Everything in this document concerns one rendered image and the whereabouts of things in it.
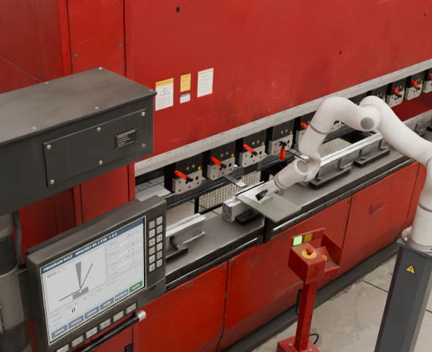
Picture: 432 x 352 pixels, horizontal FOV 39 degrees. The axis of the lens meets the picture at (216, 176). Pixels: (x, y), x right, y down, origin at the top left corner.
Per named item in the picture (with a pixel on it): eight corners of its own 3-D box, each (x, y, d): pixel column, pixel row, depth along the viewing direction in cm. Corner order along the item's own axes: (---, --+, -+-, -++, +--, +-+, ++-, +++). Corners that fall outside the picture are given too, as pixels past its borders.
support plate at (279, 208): (275, 223, 285) (275, 221, 285) (236, 198, 302) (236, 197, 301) (301, 209, 296) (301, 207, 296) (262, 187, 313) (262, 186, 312)
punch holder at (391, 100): (388, 108, 362) (393, 82, 354) (375, 104, 368) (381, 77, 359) (402, 103, 371) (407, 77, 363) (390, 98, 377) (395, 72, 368)
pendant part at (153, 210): (49, 367, 172) (36, 265, 154) (25, 344, 179) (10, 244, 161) (167, 293, 201) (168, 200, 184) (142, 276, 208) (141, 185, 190)
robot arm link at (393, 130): (442, 193, 258) (442, 175, 272) (463, 174, 252) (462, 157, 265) (349, 120, 255) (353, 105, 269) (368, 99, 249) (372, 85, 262)
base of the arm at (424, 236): (451, 239, 279) (461, 204, 270) (436, 258, 265) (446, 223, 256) (411, 223, 288) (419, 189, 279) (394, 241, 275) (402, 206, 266)
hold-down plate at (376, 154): (360, 167, 360) (361, 163, 358) (352, 164, 363) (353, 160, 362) (389, 154, 378) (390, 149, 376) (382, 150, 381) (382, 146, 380)
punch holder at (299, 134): (298, 145, 314) (301, 116, 306) (285, 140, 320) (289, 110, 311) (317, 137, 323) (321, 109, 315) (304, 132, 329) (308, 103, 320)
